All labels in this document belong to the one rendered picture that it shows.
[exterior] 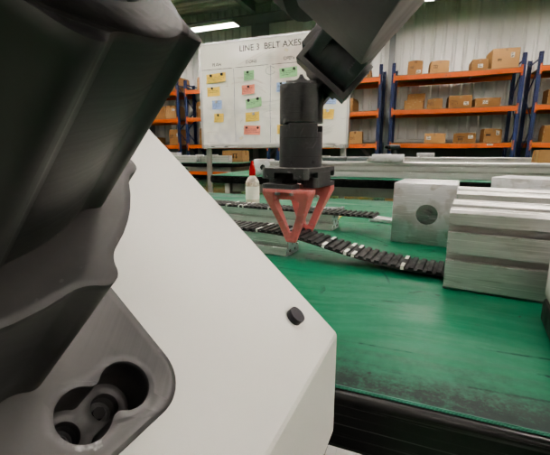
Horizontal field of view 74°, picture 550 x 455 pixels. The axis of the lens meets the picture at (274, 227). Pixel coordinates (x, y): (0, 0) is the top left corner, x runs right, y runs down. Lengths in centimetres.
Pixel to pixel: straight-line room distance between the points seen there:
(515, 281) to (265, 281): 30
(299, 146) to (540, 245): 27
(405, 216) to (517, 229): 23
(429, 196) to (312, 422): 48
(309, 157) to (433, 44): 1090
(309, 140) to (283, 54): 319
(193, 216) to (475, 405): 19
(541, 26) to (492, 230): 1121
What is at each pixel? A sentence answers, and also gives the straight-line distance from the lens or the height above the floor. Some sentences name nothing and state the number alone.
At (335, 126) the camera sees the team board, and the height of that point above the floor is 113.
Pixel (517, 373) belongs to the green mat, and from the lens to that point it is 31.
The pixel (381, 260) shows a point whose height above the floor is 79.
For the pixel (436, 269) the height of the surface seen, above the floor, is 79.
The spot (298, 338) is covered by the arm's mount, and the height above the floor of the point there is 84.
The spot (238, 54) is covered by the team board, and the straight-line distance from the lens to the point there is 383.
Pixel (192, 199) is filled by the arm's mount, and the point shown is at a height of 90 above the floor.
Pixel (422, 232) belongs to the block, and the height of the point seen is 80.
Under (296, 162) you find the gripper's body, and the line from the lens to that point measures 48.
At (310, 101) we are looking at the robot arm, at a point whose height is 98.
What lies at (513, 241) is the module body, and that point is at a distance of 42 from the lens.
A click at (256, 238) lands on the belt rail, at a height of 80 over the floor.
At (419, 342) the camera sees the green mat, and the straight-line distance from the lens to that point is 31.
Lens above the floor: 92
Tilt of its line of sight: 12 degrees down
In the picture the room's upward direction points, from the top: straight up
